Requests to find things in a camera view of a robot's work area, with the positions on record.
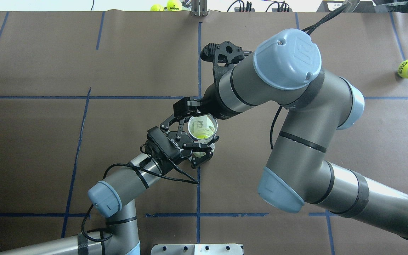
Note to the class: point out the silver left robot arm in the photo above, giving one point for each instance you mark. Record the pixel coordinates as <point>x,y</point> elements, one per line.
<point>110,225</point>

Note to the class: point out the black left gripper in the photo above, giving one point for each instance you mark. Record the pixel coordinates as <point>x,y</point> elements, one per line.
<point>176,145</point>

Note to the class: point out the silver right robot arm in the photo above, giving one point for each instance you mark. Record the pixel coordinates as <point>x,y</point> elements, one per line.
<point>287,69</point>

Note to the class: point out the yellow tennis ball by post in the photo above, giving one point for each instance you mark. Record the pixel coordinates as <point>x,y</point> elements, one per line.
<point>174,5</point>

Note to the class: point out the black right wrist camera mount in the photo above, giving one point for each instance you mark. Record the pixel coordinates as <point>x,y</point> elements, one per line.
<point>224,57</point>

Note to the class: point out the white mounting pedestal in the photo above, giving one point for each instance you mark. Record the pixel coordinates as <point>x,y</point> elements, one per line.
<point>198,249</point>

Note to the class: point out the orange black connector block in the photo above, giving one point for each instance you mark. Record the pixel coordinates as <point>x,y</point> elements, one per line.
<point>243,6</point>

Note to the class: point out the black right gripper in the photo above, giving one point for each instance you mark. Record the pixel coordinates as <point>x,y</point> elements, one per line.
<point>211,100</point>

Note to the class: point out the aluminium frame post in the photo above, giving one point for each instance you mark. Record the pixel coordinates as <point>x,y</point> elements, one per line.
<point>199,8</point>

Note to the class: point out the white tennis ball can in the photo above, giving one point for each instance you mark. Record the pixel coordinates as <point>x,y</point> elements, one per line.
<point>202,122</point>

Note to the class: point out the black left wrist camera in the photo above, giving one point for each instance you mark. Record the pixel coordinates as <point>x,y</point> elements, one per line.
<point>161,149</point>

